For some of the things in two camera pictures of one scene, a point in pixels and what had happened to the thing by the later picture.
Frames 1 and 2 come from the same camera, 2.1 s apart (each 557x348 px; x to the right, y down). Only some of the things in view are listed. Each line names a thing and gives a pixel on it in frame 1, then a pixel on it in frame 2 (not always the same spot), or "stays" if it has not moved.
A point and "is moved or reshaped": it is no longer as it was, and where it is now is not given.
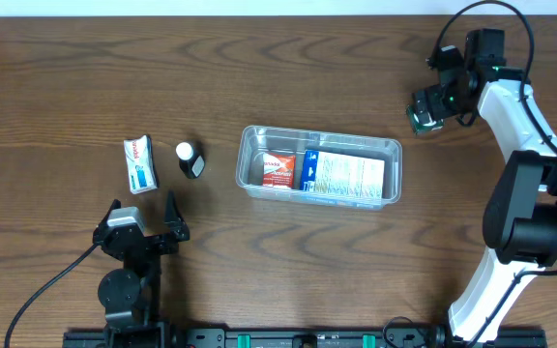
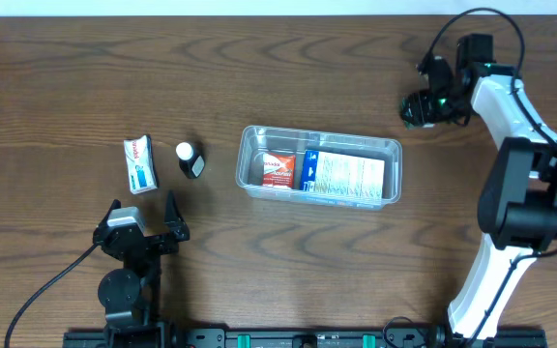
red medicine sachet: x=278 y=170 stays
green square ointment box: x=423 y=123 is moved or reshaped
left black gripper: x=150 y=243 stays
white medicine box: x=141 y=164 stays
